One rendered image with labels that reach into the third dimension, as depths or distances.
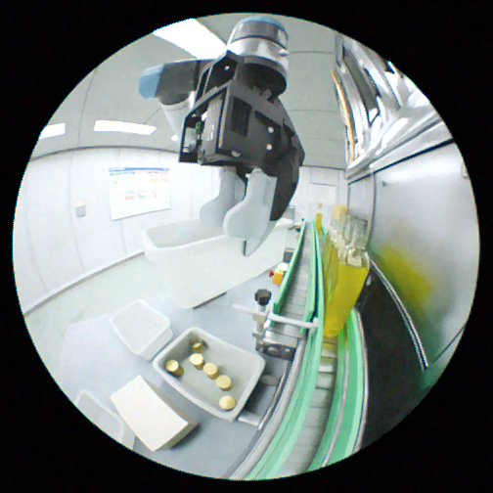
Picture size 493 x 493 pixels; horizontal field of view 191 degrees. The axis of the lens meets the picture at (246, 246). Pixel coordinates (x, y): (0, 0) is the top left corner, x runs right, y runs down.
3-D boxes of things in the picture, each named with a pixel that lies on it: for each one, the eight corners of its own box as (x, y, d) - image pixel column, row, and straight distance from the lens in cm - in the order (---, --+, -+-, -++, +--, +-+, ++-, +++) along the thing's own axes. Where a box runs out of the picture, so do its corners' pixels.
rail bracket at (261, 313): (304, 351, 32) (327, 311, 23) (232, 330, 34) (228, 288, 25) (307, 340, 34) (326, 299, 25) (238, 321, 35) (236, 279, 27)
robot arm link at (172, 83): (180, 137, 74) (145, 57, 37) (202, 135, 73) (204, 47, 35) (179, 158, 70) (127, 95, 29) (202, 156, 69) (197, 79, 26)
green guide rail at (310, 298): (303, 335, 35) (313, 311, 29) (299, 334, 35) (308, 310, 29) (311, 222, 198) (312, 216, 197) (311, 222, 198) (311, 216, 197)
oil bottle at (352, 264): (336, 337, 38) (375, 253, 26) (314, 335, 36) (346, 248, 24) (335, 321, 41) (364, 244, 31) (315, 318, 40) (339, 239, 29)
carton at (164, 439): (168, 449, 46) (153, 451, 39) (127, 404, 51) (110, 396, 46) (198, 424, 42) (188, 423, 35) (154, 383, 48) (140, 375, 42)
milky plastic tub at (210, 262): (150, 271, 30) (139, 228, 28) (235, 245, 37) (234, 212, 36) (177, 336, 16) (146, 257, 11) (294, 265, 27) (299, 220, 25)
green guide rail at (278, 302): (273, 328, 35) (278, 303, 29) (269, 326, 35) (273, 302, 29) (306, 221, 198) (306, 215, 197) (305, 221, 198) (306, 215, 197)
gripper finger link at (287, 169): (244, 214, 15) (250, 133, 16) (255, 213, 16) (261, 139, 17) (284, 226, 12) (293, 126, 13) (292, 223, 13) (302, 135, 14)
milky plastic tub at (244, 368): (234, 422, 40) (231, 423, 32) (162, 375, 47) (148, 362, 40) (264, 369, 43) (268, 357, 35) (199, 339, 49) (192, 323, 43)
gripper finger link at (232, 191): (195, 253, 17) (195, 169, 15) (233, 242, 20) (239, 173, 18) (209, 266, 14) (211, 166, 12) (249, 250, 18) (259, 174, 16)
